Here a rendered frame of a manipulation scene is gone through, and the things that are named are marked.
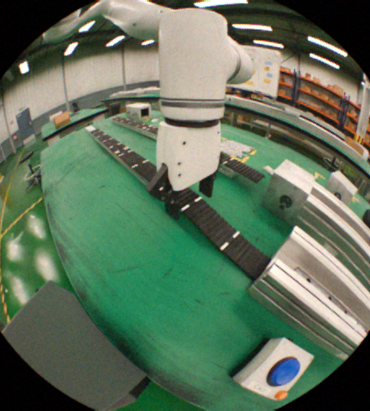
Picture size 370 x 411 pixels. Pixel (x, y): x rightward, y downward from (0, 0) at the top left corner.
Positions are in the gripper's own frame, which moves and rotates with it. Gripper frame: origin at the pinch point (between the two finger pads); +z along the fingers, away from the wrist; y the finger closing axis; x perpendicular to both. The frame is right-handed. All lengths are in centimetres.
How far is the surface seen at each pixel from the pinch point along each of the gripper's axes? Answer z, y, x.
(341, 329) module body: -4.6, 4.7, 35.0
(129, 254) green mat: 3.9, 14.5, 0.3
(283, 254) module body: -0.6, -2.1, 19.3
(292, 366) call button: -3.5, 12.0, 30.2
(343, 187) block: -5.0, -33.6, 28.8
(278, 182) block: -4.0, -14.0, 11.2
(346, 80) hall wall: -331, -1071, 114
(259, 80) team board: -40, -274, -114
